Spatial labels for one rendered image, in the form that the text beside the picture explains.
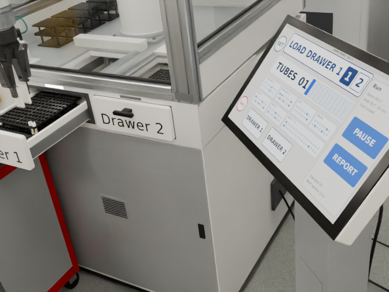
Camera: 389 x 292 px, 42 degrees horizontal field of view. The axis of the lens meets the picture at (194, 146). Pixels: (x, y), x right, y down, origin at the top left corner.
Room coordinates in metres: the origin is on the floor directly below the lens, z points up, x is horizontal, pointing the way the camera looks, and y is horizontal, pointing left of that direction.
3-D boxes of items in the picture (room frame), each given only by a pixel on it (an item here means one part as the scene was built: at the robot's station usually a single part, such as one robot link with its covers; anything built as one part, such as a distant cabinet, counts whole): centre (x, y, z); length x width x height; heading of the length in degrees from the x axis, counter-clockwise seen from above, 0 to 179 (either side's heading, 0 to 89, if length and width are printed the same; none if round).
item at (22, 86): (1.42, 0.48, 1.00); 0.03 x 0.01 x 0.07; 57
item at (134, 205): (1.97, 0.14, 0.40); 1.03 x 0.95 x 0.80; 57
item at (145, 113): (1.42, 0.18, 0.87); 0.29 x 0.02 x 0.11; 57
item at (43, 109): (1.53, 0.49, 0.87); 0.22 x 0.18 x 0.06; 147
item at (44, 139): (1.53, 0.48, 0.86); 0.40 x 0.26 x 0.06; 147
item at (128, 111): (1.40, 0.19, 0.91); 0.07 x 0.04 x 0.01; 57
